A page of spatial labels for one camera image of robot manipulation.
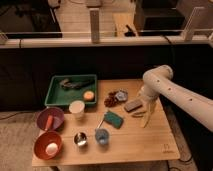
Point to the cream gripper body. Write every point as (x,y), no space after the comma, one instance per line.
(147,106)

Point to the grey felt eraser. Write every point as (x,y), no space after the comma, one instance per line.
(132,105)

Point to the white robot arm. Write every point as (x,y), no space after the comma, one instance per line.
(157,82)

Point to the wooden spoon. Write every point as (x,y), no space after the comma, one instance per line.
(138,114)

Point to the blue grey round toy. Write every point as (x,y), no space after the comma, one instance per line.
(122,95)

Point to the wooden spatula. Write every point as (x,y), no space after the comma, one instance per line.
(144,121)

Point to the red grape bunch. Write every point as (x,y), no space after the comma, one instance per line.
(111,100)

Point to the green sponge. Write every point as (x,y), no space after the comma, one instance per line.
(112,118)

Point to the orange fruit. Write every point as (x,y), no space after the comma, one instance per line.
(89,96)

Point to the blue plastic cup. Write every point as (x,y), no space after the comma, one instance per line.
(102,136)

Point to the dark toy gun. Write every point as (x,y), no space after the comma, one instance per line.
(68,84)

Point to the white paper cup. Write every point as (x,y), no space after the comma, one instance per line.
(77,109)

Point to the small metal cup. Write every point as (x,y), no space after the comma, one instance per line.
(80,139)

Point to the green plastic tray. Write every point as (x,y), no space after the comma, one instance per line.
(56,96)

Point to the purple bowl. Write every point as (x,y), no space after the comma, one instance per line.
(58,118)

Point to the orange carrot stick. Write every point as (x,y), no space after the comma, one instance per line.
(49,122)

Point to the white egg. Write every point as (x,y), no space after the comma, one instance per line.
(51,148)

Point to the red bowl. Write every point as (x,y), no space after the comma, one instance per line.
(43,141)

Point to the right white railing post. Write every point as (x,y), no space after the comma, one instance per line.
(192,23)

